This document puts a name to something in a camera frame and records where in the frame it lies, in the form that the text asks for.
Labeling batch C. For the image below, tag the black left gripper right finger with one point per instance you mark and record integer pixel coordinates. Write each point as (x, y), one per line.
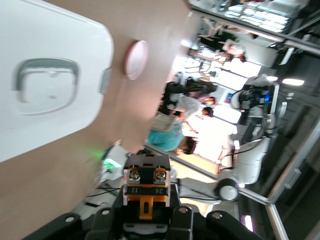
(200, 227)

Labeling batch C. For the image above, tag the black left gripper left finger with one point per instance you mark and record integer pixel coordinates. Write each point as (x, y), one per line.
(100, 225)

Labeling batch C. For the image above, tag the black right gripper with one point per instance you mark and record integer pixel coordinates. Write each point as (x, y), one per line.
(250, 97)

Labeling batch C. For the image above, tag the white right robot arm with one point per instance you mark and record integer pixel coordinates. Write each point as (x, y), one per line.
(250, 155)

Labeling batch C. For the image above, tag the white lidded storage box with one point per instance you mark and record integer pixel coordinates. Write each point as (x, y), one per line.
(50, 37)

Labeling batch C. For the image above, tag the person with white cap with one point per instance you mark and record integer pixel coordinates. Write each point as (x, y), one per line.
(236, 51)

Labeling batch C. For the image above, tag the person in grey top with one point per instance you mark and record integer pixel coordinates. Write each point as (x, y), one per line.
(187, 106)

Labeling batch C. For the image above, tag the person in black top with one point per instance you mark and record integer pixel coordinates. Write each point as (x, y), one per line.
(185, 88)

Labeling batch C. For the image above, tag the person in teal shirt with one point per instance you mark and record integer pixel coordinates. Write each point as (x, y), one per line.
(165, 140)

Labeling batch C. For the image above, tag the pink round plate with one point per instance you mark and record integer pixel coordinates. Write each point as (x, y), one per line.
(136, 60)

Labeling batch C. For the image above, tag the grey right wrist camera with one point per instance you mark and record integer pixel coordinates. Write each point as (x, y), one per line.
(273, 100)

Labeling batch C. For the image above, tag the aluminium frame post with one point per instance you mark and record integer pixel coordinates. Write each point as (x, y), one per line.
(200, 171)

